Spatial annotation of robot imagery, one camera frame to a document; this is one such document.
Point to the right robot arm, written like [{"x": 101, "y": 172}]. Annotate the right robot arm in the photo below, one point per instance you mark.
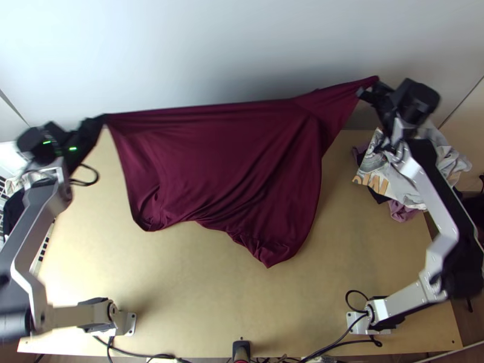
[{"x": 427, "y": 189}]

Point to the maroon t-shirt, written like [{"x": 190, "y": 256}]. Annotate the maroon t-shirt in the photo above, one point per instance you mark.
[{"x": 227, "y": 158}]

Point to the white laundry basket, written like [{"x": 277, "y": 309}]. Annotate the white laundry basket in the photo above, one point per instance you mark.
[{"x": 37, "y": 249}]

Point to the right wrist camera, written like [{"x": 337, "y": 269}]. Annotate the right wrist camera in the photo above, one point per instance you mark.
[{"x": 405, "y": 92}]

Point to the heap of clothes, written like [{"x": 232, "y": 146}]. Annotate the heap of clothes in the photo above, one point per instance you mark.
[
  {"x": 15, "y": 211},
  {"x": 372, "y": 162}
]

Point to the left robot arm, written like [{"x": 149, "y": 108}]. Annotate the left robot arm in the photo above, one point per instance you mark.
[{"x": 37, "y": 211}]

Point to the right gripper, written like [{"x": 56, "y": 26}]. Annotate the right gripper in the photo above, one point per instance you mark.
[{"x": 383, "y": 98}]

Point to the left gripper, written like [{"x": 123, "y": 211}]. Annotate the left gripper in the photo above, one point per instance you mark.
[{"x": 90, "y": 130}]

